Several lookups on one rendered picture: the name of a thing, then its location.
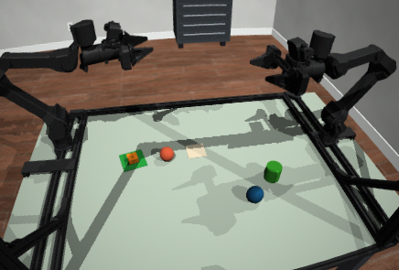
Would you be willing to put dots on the dark blue ball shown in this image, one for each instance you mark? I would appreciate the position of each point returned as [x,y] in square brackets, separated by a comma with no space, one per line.
[255,194]

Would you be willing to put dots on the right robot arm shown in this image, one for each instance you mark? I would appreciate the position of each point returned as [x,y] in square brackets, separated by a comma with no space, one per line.
[335,114]

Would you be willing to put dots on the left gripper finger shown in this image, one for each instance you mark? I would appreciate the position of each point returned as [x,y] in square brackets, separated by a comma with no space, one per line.
[139,53]
[134,40]

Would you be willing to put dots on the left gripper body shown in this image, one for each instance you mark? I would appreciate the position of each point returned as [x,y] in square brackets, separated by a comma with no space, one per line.
[107,54]

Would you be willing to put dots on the reddish-brown ball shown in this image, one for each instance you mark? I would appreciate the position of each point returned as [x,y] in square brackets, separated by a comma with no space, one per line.
[166,153]

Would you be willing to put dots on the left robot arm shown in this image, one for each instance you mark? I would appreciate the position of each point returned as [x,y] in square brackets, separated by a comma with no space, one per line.
[56,117]

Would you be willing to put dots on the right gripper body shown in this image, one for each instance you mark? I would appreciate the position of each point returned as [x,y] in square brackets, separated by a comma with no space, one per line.
[302,83]

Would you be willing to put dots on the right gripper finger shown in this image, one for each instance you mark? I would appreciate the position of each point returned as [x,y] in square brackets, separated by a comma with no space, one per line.
[287,81]
[264,60]

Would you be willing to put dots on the green cylinder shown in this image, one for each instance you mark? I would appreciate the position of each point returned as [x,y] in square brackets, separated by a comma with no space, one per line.
[272,171]

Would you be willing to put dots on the orange block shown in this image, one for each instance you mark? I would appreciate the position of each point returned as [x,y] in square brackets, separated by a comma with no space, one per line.
[132,158]

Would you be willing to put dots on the dark green rectangle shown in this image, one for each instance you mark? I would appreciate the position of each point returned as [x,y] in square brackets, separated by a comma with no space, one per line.
[127,166]

